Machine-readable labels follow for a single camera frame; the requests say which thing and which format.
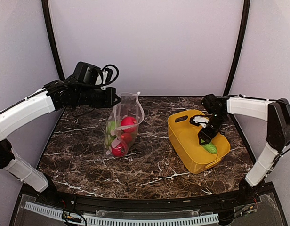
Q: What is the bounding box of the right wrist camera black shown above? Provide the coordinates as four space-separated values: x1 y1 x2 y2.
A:
189 94 225 128

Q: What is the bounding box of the black frame post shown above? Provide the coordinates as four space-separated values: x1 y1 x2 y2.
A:
222 0 251 97
41 0 65 81

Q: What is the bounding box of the yellow plastic basket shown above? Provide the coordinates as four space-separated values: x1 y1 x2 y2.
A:
168 110 231 174

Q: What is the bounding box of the red chili pepper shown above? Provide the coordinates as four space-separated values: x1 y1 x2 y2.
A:
120 133 133 145

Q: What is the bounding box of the black front rail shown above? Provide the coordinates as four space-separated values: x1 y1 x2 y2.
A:
38 191 260 213

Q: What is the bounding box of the green bitter gourd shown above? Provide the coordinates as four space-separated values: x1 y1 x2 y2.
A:
203 142 218 154

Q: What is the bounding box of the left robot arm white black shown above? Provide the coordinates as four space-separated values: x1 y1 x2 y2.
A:
0 81 121 205

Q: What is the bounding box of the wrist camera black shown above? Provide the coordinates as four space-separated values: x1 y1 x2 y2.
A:
72 61 119 90
189 94 225 128

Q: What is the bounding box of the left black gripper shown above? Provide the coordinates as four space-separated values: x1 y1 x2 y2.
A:
76 86 121 108

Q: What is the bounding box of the grey slotted cable duct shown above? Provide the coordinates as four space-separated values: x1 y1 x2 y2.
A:
24 202 219 226

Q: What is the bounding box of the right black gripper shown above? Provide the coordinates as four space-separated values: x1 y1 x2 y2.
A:
198 112 228 145

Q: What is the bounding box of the red tomato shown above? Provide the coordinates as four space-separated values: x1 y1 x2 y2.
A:
112 144 126 157

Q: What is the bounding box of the right black frame post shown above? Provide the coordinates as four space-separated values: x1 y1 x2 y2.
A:
222 0 251 97

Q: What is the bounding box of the clear zip top bag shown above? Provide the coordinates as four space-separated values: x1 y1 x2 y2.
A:
103 91 145 158

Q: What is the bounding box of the red pomegranate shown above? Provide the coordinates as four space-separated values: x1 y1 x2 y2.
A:
121 116 136 133

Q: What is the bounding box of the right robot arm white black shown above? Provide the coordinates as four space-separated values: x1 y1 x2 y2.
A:
205 115 290 193

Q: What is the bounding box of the left black frame post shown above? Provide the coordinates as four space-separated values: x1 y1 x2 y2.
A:
41 0 65 81

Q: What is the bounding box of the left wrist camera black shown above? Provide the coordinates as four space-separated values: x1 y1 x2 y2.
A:
72 61 119 90

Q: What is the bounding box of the green apple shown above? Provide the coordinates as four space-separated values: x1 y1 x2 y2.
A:
107 121 119 137

